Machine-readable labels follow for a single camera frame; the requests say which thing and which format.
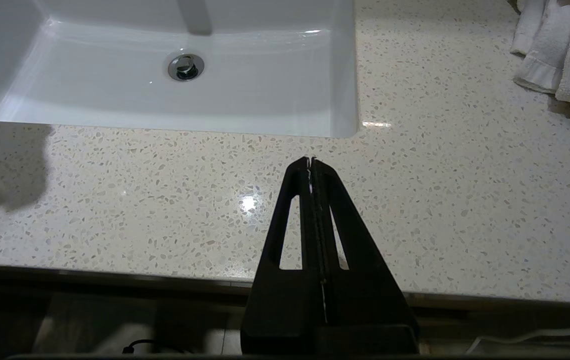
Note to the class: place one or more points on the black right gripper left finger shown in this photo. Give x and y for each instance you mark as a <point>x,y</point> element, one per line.
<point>275,300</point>

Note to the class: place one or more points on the white towel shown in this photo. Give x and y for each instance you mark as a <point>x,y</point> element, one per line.
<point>565,55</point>

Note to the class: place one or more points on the white sink basin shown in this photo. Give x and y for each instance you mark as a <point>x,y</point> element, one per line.
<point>90,75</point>

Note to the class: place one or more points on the chrome drain stopper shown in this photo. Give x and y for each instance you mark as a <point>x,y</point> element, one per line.
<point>185,67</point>

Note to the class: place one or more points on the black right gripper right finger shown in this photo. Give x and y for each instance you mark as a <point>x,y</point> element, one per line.
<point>365,300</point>

